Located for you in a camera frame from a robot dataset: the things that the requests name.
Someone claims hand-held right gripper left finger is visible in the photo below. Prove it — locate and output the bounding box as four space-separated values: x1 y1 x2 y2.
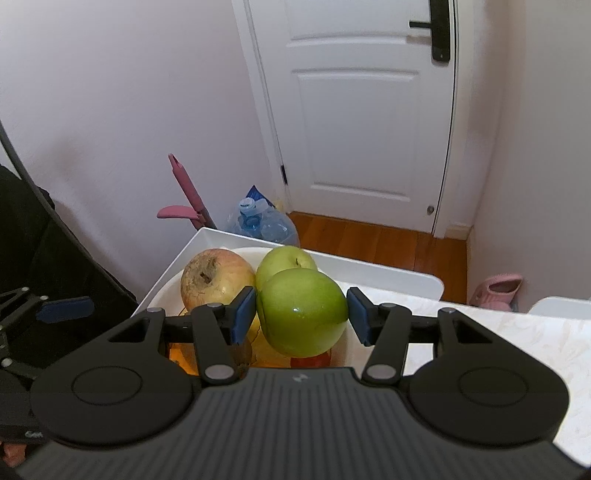
107 285 257 387

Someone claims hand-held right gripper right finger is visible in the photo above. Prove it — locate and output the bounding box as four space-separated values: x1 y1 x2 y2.
346 286 490 387

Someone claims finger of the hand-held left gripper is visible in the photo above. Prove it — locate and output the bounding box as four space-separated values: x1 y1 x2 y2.
0 323 47 380
0 286 93 324

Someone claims white bowl with yellow inside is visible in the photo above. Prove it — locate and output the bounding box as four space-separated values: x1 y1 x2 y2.
145 246 376 370

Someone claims green apple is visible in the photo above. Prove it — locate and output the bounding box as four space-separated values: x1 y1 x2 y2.
255 246 320 292
256 268 350 359

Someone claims large red tomato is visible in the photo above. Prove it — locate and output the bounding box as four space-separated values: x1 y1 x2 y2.
290 350 332 369

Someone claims yellow-brown apple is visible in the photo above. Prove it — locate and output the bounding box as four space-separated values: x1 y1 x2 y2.
180 248 257 315

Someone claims black fabric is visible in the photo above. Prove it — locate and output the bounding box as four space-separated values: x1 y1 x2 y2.
0 164 139 372

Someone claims clear water jug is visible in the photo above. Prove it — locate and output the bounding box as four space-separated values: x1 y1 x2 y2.
226 196 301 248

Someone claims pink slipper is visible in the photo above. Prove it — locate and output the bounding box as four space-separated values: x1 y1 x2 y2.
468 272 525 313

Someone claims pink broom and dustpan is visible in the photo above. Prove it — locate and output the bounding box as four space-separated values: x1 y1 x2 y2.
156 153 218 230

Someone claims black metal pole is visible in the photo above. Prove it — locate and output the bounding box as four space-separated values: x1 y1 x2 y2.
0 120 29 182

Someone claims white door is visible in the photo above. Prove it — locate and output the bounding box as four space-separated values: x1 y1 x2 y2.
233 0 459 238

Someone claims black door lock handle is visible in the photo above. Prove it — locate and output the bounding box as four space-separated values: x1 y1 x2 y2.
409 0 452 63

